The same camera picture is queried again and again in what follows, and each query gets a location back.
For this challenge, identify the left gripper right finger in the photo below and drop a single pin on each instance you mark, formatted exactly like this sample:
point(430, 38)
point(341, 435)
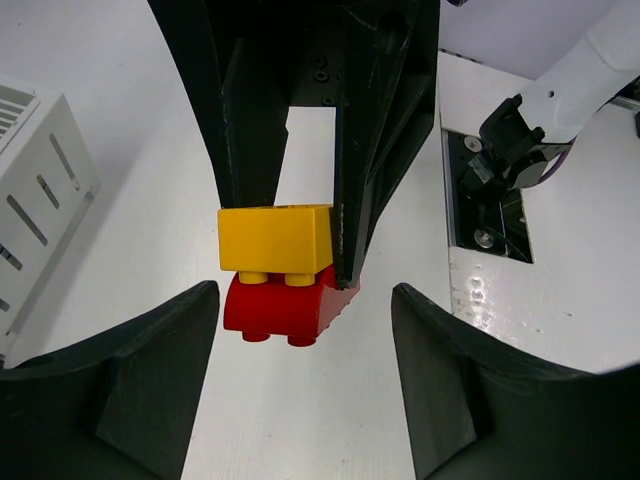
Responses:
point(478, 408)

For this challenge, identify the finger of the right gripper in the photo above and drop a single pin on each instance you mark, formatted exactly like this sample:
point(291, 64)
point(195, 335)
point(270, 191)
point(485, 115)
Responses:
point(384, 112)
point(223, 59)

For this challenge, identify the white double bin container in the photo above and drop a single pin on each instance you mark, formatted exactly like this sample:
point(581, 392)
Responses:
point(47, 182)

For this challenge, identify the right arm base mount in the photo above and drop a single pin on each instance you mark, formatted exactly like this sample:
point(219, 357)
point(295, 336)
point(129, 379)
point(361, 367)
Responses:
point(483, 218)

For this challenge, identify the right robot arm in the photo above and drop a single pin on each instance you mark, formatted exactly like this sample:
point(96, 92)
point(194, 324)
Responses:
point(306, 40)

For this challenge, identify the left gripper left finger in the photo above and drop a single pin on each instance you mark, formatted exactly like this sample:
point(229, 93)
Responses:
point(118, 405)

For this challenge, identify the yellow red arch lego stack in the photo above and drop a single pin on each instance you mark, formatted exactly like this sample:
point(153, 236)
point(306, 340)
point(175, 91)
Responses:
point(284, 281)

